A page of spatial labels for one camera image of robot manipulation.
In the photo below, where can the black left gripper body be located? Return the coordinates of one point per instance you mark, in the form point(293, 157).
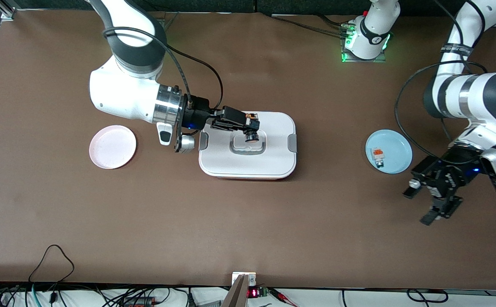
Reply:
point(442, 176)

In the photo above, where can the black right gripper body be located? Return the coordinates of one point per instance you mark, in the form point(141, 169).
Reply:
point(198, 111)

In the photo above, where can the black orange push-button switch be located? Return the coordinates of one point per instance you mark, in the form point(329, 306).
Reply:
point(252, 137)

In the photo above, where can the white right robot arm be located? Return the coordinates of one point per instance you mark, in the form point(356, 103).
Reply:
point(120, 89)

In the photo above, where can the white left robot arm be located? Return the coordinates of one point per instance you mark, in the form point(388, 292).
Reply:
point(486, 98)

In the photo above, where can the white lunch box grey clasps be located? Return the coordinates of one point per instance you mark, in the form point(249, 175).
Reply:
point(273, 162)

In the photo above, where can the small white box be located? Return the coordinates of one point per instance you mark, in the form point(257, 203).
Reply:
point(252, 279)

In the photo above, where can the light blue round plate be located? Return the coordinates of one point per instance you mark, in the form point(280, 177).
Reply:
point(397, 149)

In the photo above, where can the pink round plate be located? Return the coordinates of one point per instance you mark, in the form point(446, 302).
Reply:
point(112, 147)

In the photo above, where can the grey wedge board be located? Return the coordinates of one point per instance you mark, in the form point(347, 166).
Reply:
point(237, 294)

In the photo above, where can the red LED display module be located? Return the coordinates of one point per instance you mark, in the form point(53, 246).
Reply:
point(253, 293)

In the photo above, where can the red clip leads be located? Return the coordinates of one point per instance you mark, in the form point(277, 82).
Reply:
point(284, 298)

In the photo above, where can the aluminium extrusion bar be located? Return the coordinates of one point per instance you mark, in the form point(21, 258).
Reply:
point(6, 10)

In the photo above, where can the white orange switch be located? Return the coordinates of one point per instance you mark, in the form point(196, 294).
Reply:
point(377, 153)

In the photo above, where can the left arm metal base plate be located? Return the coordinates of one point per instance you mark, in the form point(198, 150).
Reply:
point(380, 60)

